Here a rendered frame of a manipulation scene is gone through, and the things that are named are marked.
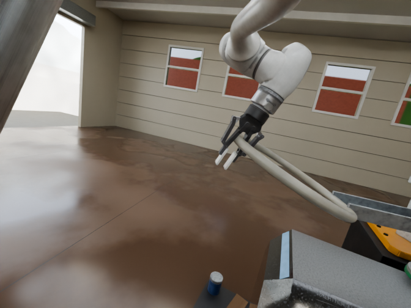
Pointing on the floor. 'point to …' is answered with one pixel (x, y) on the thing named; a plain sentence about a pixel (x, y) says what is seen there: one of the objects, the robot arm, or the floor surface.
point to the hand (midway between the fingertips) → (225, 157)
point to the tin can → (214, 283)
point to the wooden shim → (238, 302)
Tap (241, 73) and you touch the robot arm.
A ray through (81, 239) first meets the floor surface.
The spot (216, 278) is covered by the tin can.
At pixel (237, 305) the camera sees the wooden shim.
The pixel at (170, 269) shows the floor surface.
